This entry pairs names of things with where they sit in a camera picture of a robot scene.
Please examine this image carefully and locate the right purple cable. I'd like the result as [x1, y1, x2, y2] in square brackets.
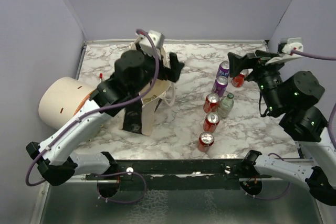
[244, 48, 336, 200]

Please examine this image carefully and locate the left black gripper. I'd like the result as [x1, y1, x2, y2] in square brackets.
[131, 44, 186, 99]

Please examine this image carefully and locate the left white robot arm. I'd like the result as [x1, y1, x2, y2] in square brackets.
[26, 50, 184, 186]

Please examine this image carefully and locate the red cola can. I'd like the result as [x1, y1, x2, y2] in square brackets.
[203, 112, 220, 133]

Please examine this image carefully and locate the red cola can four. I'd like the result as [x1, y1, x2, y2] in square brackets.
[203, 93, 220, 113]

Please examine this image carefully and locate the clear glass bottle two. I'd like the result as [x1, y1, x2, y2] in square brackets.
[143, 98, 155, 104]

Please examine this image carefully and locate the red cola can three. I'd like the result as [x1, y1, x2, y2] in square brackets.
[197, 132, 215, 152]

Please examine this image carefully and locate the red cola can two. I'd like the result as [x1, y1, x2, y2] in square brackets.
[232, 69, 249, 88]

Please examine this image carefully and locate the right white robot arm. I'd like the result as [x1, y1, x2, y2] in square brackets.
[228, 50, 335, 206]

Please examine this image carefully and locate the clear glass bottle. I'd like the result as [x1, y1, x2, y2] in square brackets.
[216, 93, 234, 119]

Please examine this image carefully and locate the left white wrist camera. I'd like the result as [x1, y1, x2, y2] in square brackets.
[136, 29, 165, 54]

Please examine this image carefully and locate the beige canvas tote bag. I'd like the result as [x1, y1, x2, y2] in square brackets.
[118, 36, 176, 137]

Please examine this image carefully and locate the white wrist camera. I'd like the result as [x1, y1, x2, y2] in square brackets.
[136, 29, 165, 54]
[278, 37, 303, 60]

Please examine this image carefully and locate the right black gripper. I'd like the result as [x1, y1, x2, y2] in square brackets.
[228, 49, 289, 114]

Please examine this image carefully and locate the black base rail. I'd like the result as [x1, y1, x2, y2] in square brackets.
[85, 159, 274, 192]

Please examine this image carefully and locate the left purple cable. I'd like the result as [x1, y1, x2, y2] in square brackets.
[25, 28, 148, 204]

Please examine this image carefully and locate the cream cylindrical container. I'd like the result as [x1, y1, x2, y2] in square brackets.
[38, 77, 95, 130]

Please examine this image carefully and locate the purple fanta can two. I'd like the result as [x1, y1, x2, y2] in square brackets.
[216, 61, 229, 78]

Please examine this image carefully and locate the purple fanta can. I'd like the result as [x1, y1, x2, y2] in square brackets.
[212, 76, 228, 97]

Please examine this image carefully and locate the purple cable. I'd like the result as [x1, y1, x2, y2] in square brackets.
[244, 48, 336, 200]
[25, 28, 148, 204]

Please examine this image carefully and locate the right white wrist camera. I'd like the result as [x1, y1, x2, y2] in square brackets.
[278, 37, 303, 60]

